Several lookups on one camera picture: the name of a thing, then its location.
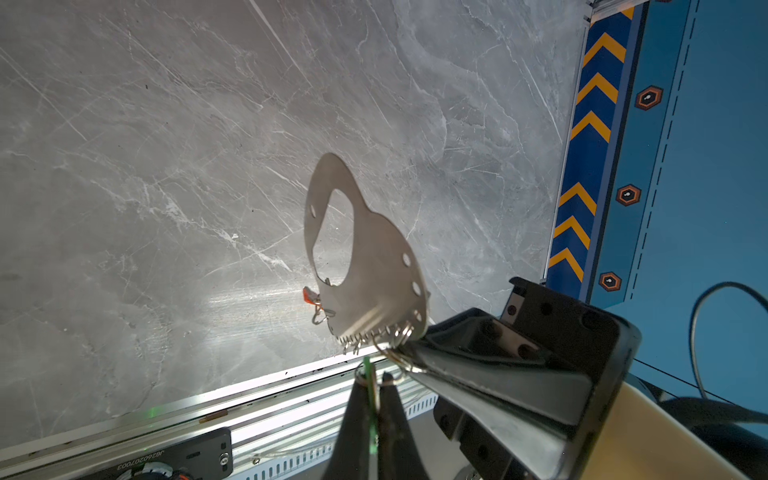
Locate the right aluminium corner post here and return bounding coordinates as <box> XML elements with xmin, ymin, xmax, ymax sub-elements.
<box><xmin>588</xmin><ymin>0</ymin><xmax>643</xmax><ymax>24</ymax></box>

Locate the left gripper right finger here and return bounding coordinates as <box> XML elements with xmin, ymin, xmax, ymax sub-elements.
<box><xmin>377</xmin><ymin>372</ymin><xmax>429</xmax><ymax>480</ymax></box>

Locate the green key tag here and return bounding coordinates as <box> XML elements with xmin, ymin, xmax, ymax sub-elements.
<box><xmin>363</xmin><ymin>356</ymin><xmax>379</xmax><ymax>455</ymax></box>

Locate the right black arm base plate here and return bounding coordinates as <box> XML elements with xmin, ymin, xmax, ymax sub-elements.
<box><xmin>76</xmin><ymin>428</ymin><xmax>234</xmax><ymax>479</ymax></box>

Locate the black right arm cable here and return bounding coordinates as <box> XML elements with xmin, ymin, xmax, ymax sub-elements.
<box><xmin>688</xmin><ymin>280</ymin><xmax>768</xmax><ymax>421</ymax></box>

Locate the aluminium front rail frame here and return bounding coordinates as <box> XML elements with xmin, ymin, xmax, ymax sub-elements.
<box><xmin>0</xmin><ymin>344</ymin><xmax>439</xmax><ymax>480</ymax></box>

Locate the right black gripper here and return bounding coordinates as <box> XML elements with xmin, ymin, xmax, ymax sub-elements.
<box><xmin>398</xmin><ymin>277</ymin><xmax>641</xmax><ymax>479</ymax></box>

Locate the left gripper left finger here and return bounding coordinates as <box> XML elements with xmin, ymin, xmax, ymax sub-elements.
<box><xmin>322</xmin><ymin>378</ymin><xmax>371</xmax><ymax>480</ymax></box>

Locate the red key tag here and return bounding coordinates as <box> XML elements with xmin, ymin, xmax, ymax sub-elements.
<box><xmin>302</xmin><ymin>286</ymin><xmax>321</xmax><ymax>306</ymax></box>

